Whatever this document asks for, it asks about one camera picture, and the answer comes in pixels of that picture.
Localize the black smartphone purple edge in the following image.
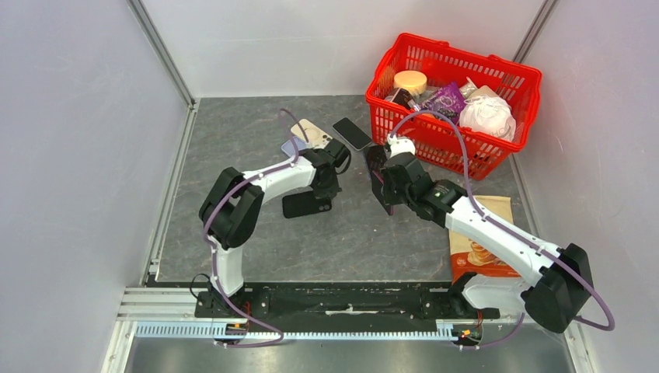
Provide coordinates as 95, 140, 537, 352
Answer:
364, 145, 394, 216

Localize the lavender phone case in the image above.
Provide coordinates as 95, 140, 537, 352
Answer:
281, 137, 298, 157

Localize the black phone case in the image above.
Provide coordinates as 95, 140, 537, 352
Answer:
282, 191, 332, 218

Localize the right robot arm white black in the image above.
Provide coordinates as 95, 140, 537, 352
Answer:
381, 152, 594, 333

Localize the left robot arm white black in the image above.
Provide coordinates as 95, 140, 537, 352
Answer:
198, 140, 351, 318

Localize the beige phone case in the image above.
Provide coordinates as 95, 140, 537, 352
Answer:
290, 119, 333, 148

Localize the black smartphone near basket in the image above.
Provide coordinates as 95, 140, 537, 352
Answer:
332, 117, 372, 151

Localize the purple snack packet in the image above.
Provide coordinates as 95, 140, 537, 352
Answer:
421, 82, 466, 124

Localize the red plastic shopping basket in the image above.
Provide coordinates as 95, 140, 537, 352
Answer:
365, 33, 542, 180

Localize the cassava chips bag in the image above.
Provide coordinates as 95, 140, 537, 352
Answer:
448, 195, 521, 283

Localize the yellow lid jar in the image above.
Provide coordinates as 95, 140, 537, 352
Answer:
393, 70, 427, 96

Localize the white plastic bag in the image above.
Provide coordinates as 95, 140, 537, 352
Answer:
459, 96, 517, 141

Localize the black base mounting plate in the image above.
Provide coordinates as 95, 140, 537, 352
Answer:
194, 281, 500, 333

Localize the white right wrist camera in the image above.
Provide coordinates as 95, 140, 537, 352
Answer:
387, 135, 416, 159

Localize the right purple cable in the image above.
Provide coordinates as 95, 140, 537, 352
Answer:
389, 110, 616, 351

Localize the purple cable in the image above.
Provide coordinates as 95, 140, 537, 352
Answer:
389, 110, 616, 351
201, 108, 285, 350

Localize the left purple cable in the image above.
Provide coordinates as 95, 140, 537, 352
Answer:
201, 108, 285, 350

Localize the aluminium frame rail front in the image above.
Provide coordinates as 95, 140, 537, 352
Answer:
115, 287, 585, 341

